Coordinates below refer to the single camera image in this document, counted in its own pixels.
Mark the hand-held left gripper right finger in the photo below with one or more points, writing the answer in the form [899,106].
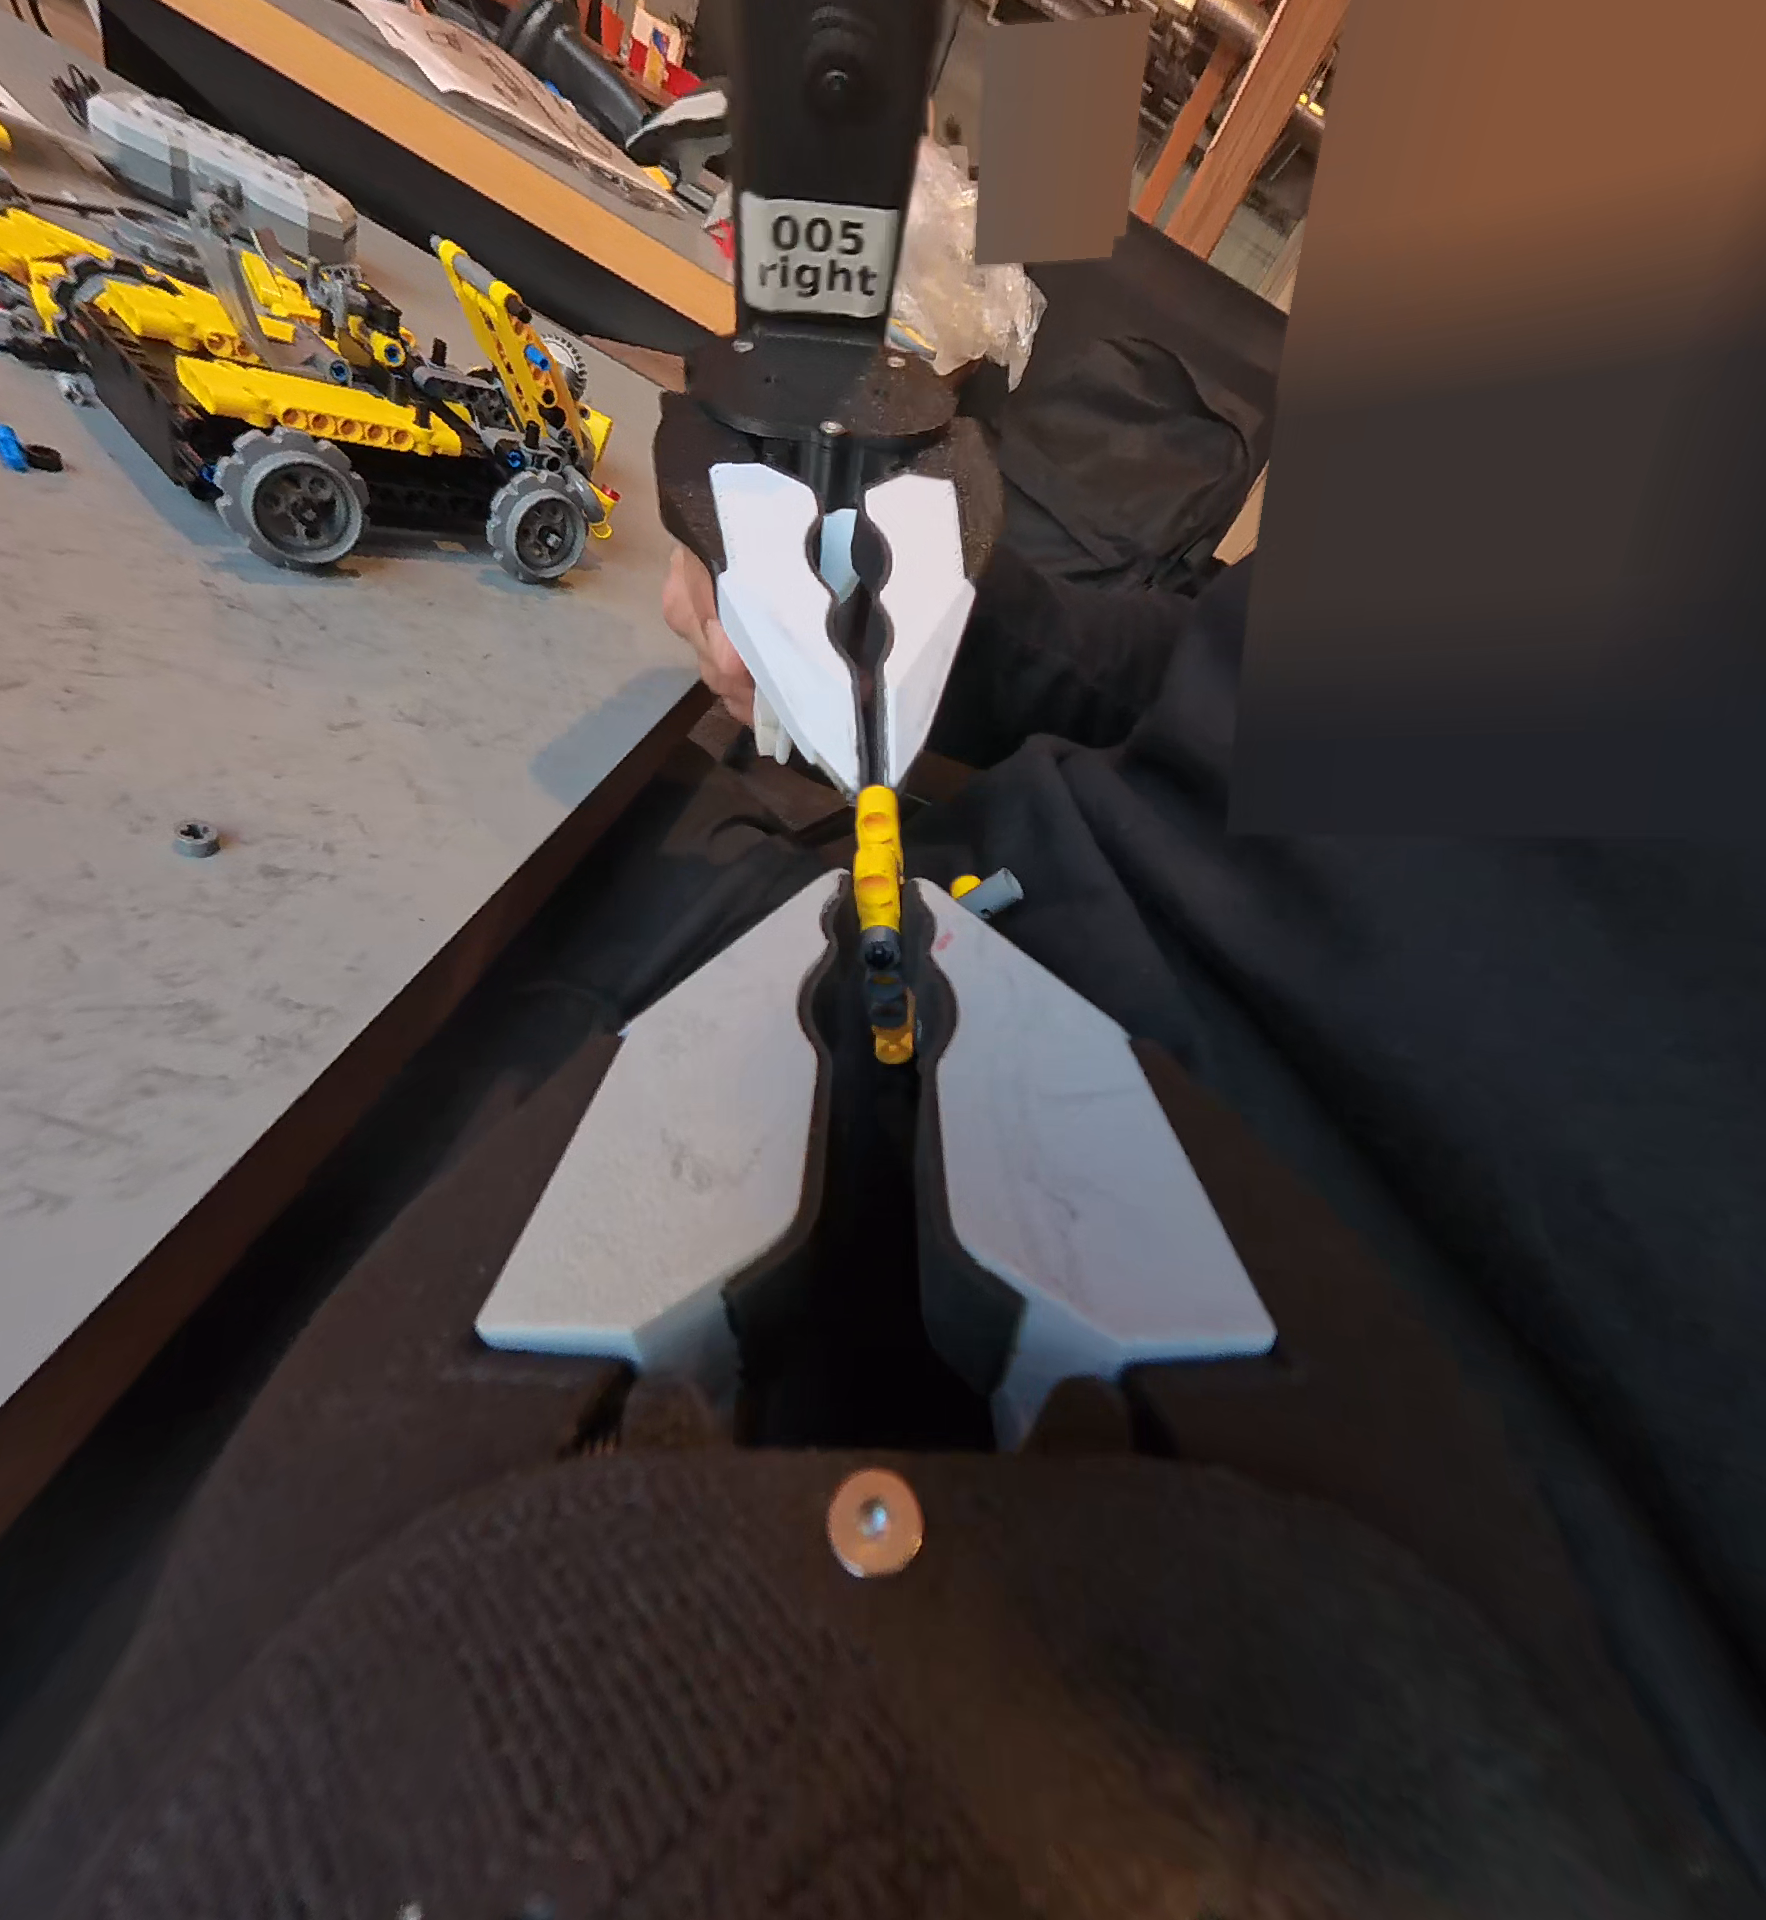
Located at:
[1092,1171]

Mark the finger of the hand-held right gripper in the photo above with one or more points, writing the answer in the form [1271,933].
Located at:
[926,600]
[773,600]

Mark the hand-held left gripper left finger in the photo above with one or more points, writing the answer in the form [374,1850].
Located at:
[658,1171]

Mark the wooden shelf frame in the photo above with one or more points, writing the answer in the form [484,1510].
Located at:
[1251,122]

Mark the white printed paper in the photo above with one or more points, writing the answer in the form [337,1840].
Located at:
[476,75]

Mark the person's right forearm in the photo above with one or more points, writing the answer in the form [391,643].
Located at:
[1121,494]

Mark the clear plastic bag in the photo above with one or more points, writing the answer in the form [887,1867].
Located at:
[973,298]

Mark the person's right hand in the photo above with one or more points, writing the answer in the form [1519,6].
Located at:
[702,632]

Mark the yellow grey toy brick assembly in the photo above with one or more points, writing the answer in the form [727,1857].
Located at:
[874,887]

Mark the yellow black toy vehicle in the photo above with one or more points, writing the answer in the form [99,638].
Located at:
[312,420]

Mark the small dark grey toy bushing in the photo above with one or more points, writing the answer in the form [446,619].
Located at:
[198,841]

